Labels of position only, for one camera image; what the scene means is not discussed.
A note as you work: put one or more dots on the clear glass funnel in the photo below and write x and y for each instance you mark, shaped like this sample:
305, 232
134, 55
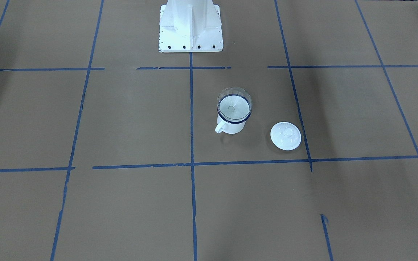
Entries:
234, 105

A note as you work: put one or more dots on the white mug lid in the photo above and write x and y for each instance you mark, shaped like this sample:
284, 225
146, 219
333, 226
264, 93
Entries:
285, 136

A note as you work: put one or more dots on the white enamel mug blue rim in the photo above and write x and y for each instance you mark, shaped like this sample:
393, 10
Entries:
223, 126

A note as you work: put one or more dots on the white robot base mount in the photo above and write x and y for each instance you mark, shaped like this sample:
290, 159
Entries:
190, 26

